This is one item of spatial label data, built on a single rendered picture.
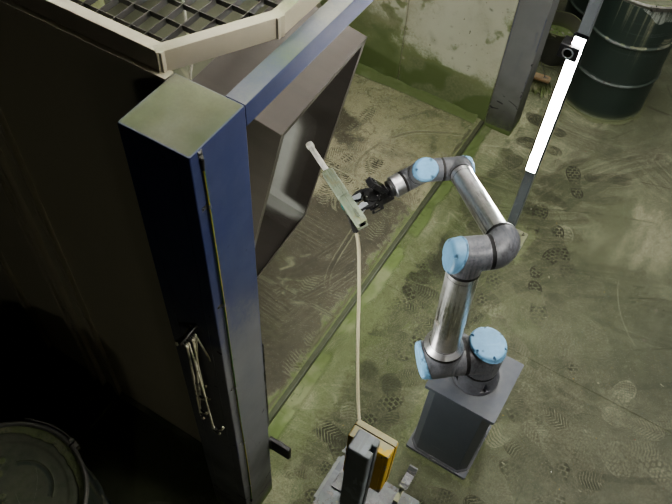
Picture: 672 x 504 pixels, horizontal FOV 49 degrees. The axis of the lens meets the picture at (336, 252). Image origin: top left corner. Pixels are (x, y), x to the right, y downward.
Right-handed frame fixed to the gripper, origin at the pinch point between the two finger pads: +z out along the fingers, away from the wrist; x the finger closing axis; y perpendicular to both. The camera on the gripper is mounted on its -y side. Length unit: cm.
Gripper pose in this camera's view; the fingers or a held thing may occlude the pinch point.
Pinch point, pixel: (347, 208)
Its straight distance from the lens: 288.2
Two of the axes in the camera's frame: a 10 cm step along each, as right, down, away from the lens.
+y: 1.7, 5.3, 8.3
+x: -4.6, -7.0, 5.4
